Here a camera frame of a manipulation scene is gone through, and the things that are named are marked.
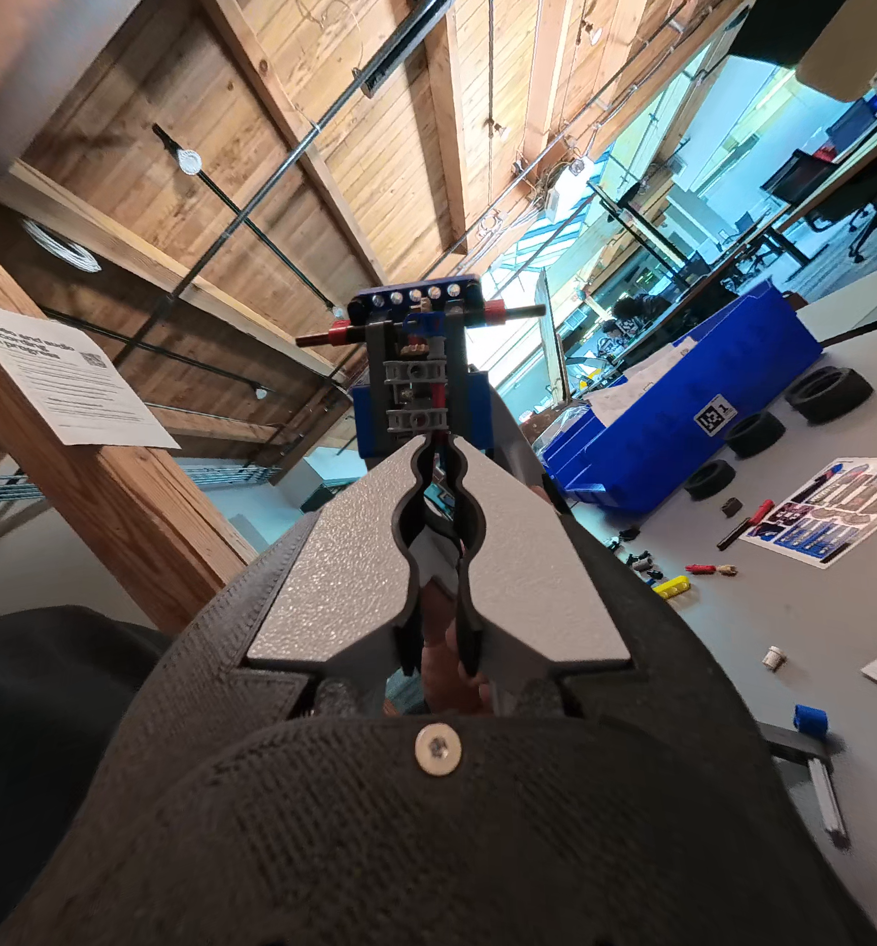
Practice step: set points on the blue storage bin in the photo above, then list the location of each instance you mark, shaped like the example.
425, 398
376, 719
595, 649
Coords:
667, 429

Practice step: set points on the black lego tire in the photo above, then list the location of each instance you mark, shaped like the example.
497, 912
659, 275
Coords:
826, 394
708, 479
755, 434

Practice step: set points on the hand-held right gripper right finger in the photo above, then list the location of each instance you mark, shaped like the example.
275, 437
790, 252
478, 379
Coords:
549, 591

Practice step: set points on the white paper sheets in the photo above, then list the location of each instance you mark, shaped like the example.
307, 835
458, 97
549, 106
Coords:
630, 392

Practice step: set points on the sticker sheet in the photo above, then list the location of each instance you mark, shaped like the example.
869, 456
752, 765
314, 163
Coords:
830, 517

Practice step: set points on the small black lego piece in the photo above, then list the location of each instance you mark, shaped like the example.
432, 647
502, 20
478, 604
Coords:
731, 507

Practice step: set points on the person's left hand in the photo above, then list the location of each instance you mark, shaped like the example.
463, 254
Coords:
453, 665

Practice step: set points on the black axle with red end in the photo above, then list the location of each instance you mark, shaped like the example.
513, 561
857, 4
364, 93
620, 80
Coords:
745, 526

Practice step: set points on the white paper notice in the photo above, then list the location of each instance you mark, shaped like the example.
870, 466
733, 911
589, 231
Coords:
69, 384

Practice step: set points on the yellow lego beam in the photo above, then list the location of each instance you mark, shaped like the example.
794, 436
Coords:
673, 586

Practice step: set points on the black office chair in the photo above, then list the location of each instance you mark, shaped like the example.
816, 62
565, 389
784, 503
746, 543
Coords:
871, 199

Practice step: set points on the person's black top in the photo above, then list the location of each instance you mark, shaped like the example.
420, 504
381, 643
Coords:
39, 739

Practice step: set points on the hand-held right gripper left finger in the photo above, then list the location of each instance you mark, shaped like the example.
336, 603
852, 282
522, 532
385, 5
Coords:
327, 591

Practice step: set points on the red axle with grey connectors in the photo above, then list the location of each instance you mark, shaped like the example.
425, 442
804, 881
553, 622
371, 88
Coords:
416, 371

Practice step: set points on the lego chassis assembly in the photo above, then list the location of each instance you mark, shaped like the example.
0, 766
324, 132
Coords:
379, 332

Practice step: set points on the wooden post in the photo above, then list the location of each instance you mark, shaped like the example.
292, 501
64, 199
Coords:
113, 517

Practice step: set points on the pile of small dark pins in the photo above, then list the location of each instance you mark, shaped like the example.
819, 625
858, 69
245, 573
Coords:
634, 558

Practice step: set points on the black sprinkler pipe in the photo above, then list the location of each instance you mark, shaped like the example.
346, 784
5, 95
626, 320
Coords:
246, 222

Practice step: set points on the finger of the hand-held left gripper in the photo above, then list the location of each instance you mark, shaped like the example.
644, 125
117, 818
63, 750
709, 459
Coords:
520, 451

